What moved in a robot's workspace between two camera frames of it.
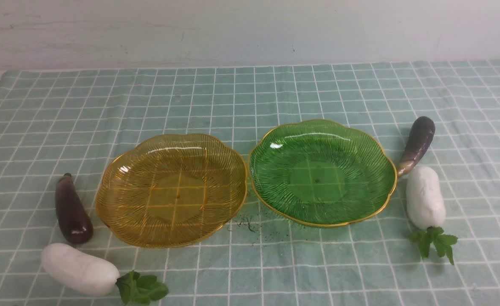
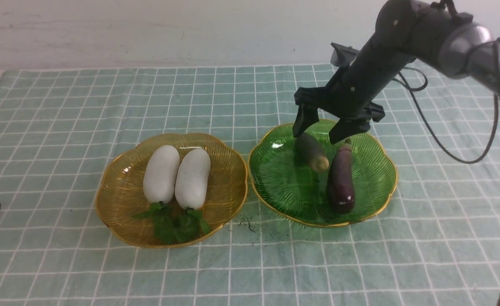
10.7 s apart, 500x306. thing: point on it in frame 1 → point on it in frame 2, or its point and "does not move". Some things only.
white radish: x=425 y=207 → x=192 y=178
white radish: x=80 y=271 → x=161 y=174
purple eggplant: x=422 y=133 → x=307 y=152
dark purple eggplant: x=74 y=217 → x=341 y=188
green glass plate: x=321 y=172 does not move
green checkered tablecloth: x=34 y=126 does not move
